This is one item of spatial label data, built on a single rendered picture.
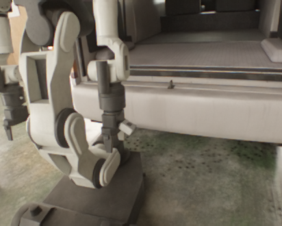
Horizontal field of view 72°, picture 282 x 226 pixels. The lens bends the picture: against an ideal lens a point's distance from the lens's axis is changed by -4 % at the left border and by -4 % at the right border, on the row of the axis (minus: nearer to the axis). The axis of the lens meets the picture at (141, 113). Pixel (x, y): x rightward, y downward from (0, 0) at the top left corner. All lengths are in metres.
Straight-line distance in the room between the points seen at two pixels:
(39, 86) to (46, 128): 0.16
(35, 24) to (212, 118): 0.88
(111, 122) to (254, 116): 0.72
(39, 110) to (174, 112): 0.69
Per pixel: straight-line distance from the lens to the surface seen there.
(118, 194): 1.07
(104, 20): 0.64
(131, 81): 1.34
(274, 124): 1.16
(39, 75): 0.78
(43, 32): 0.74
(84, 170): 0.90
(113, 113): 0.66
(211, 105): 1.08
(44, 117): 0.73
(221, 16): 2.93
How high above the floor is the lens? 0.96
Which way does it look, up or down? 27 degrees down
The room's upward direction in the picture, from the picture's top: 6 degrees counter-clockwise
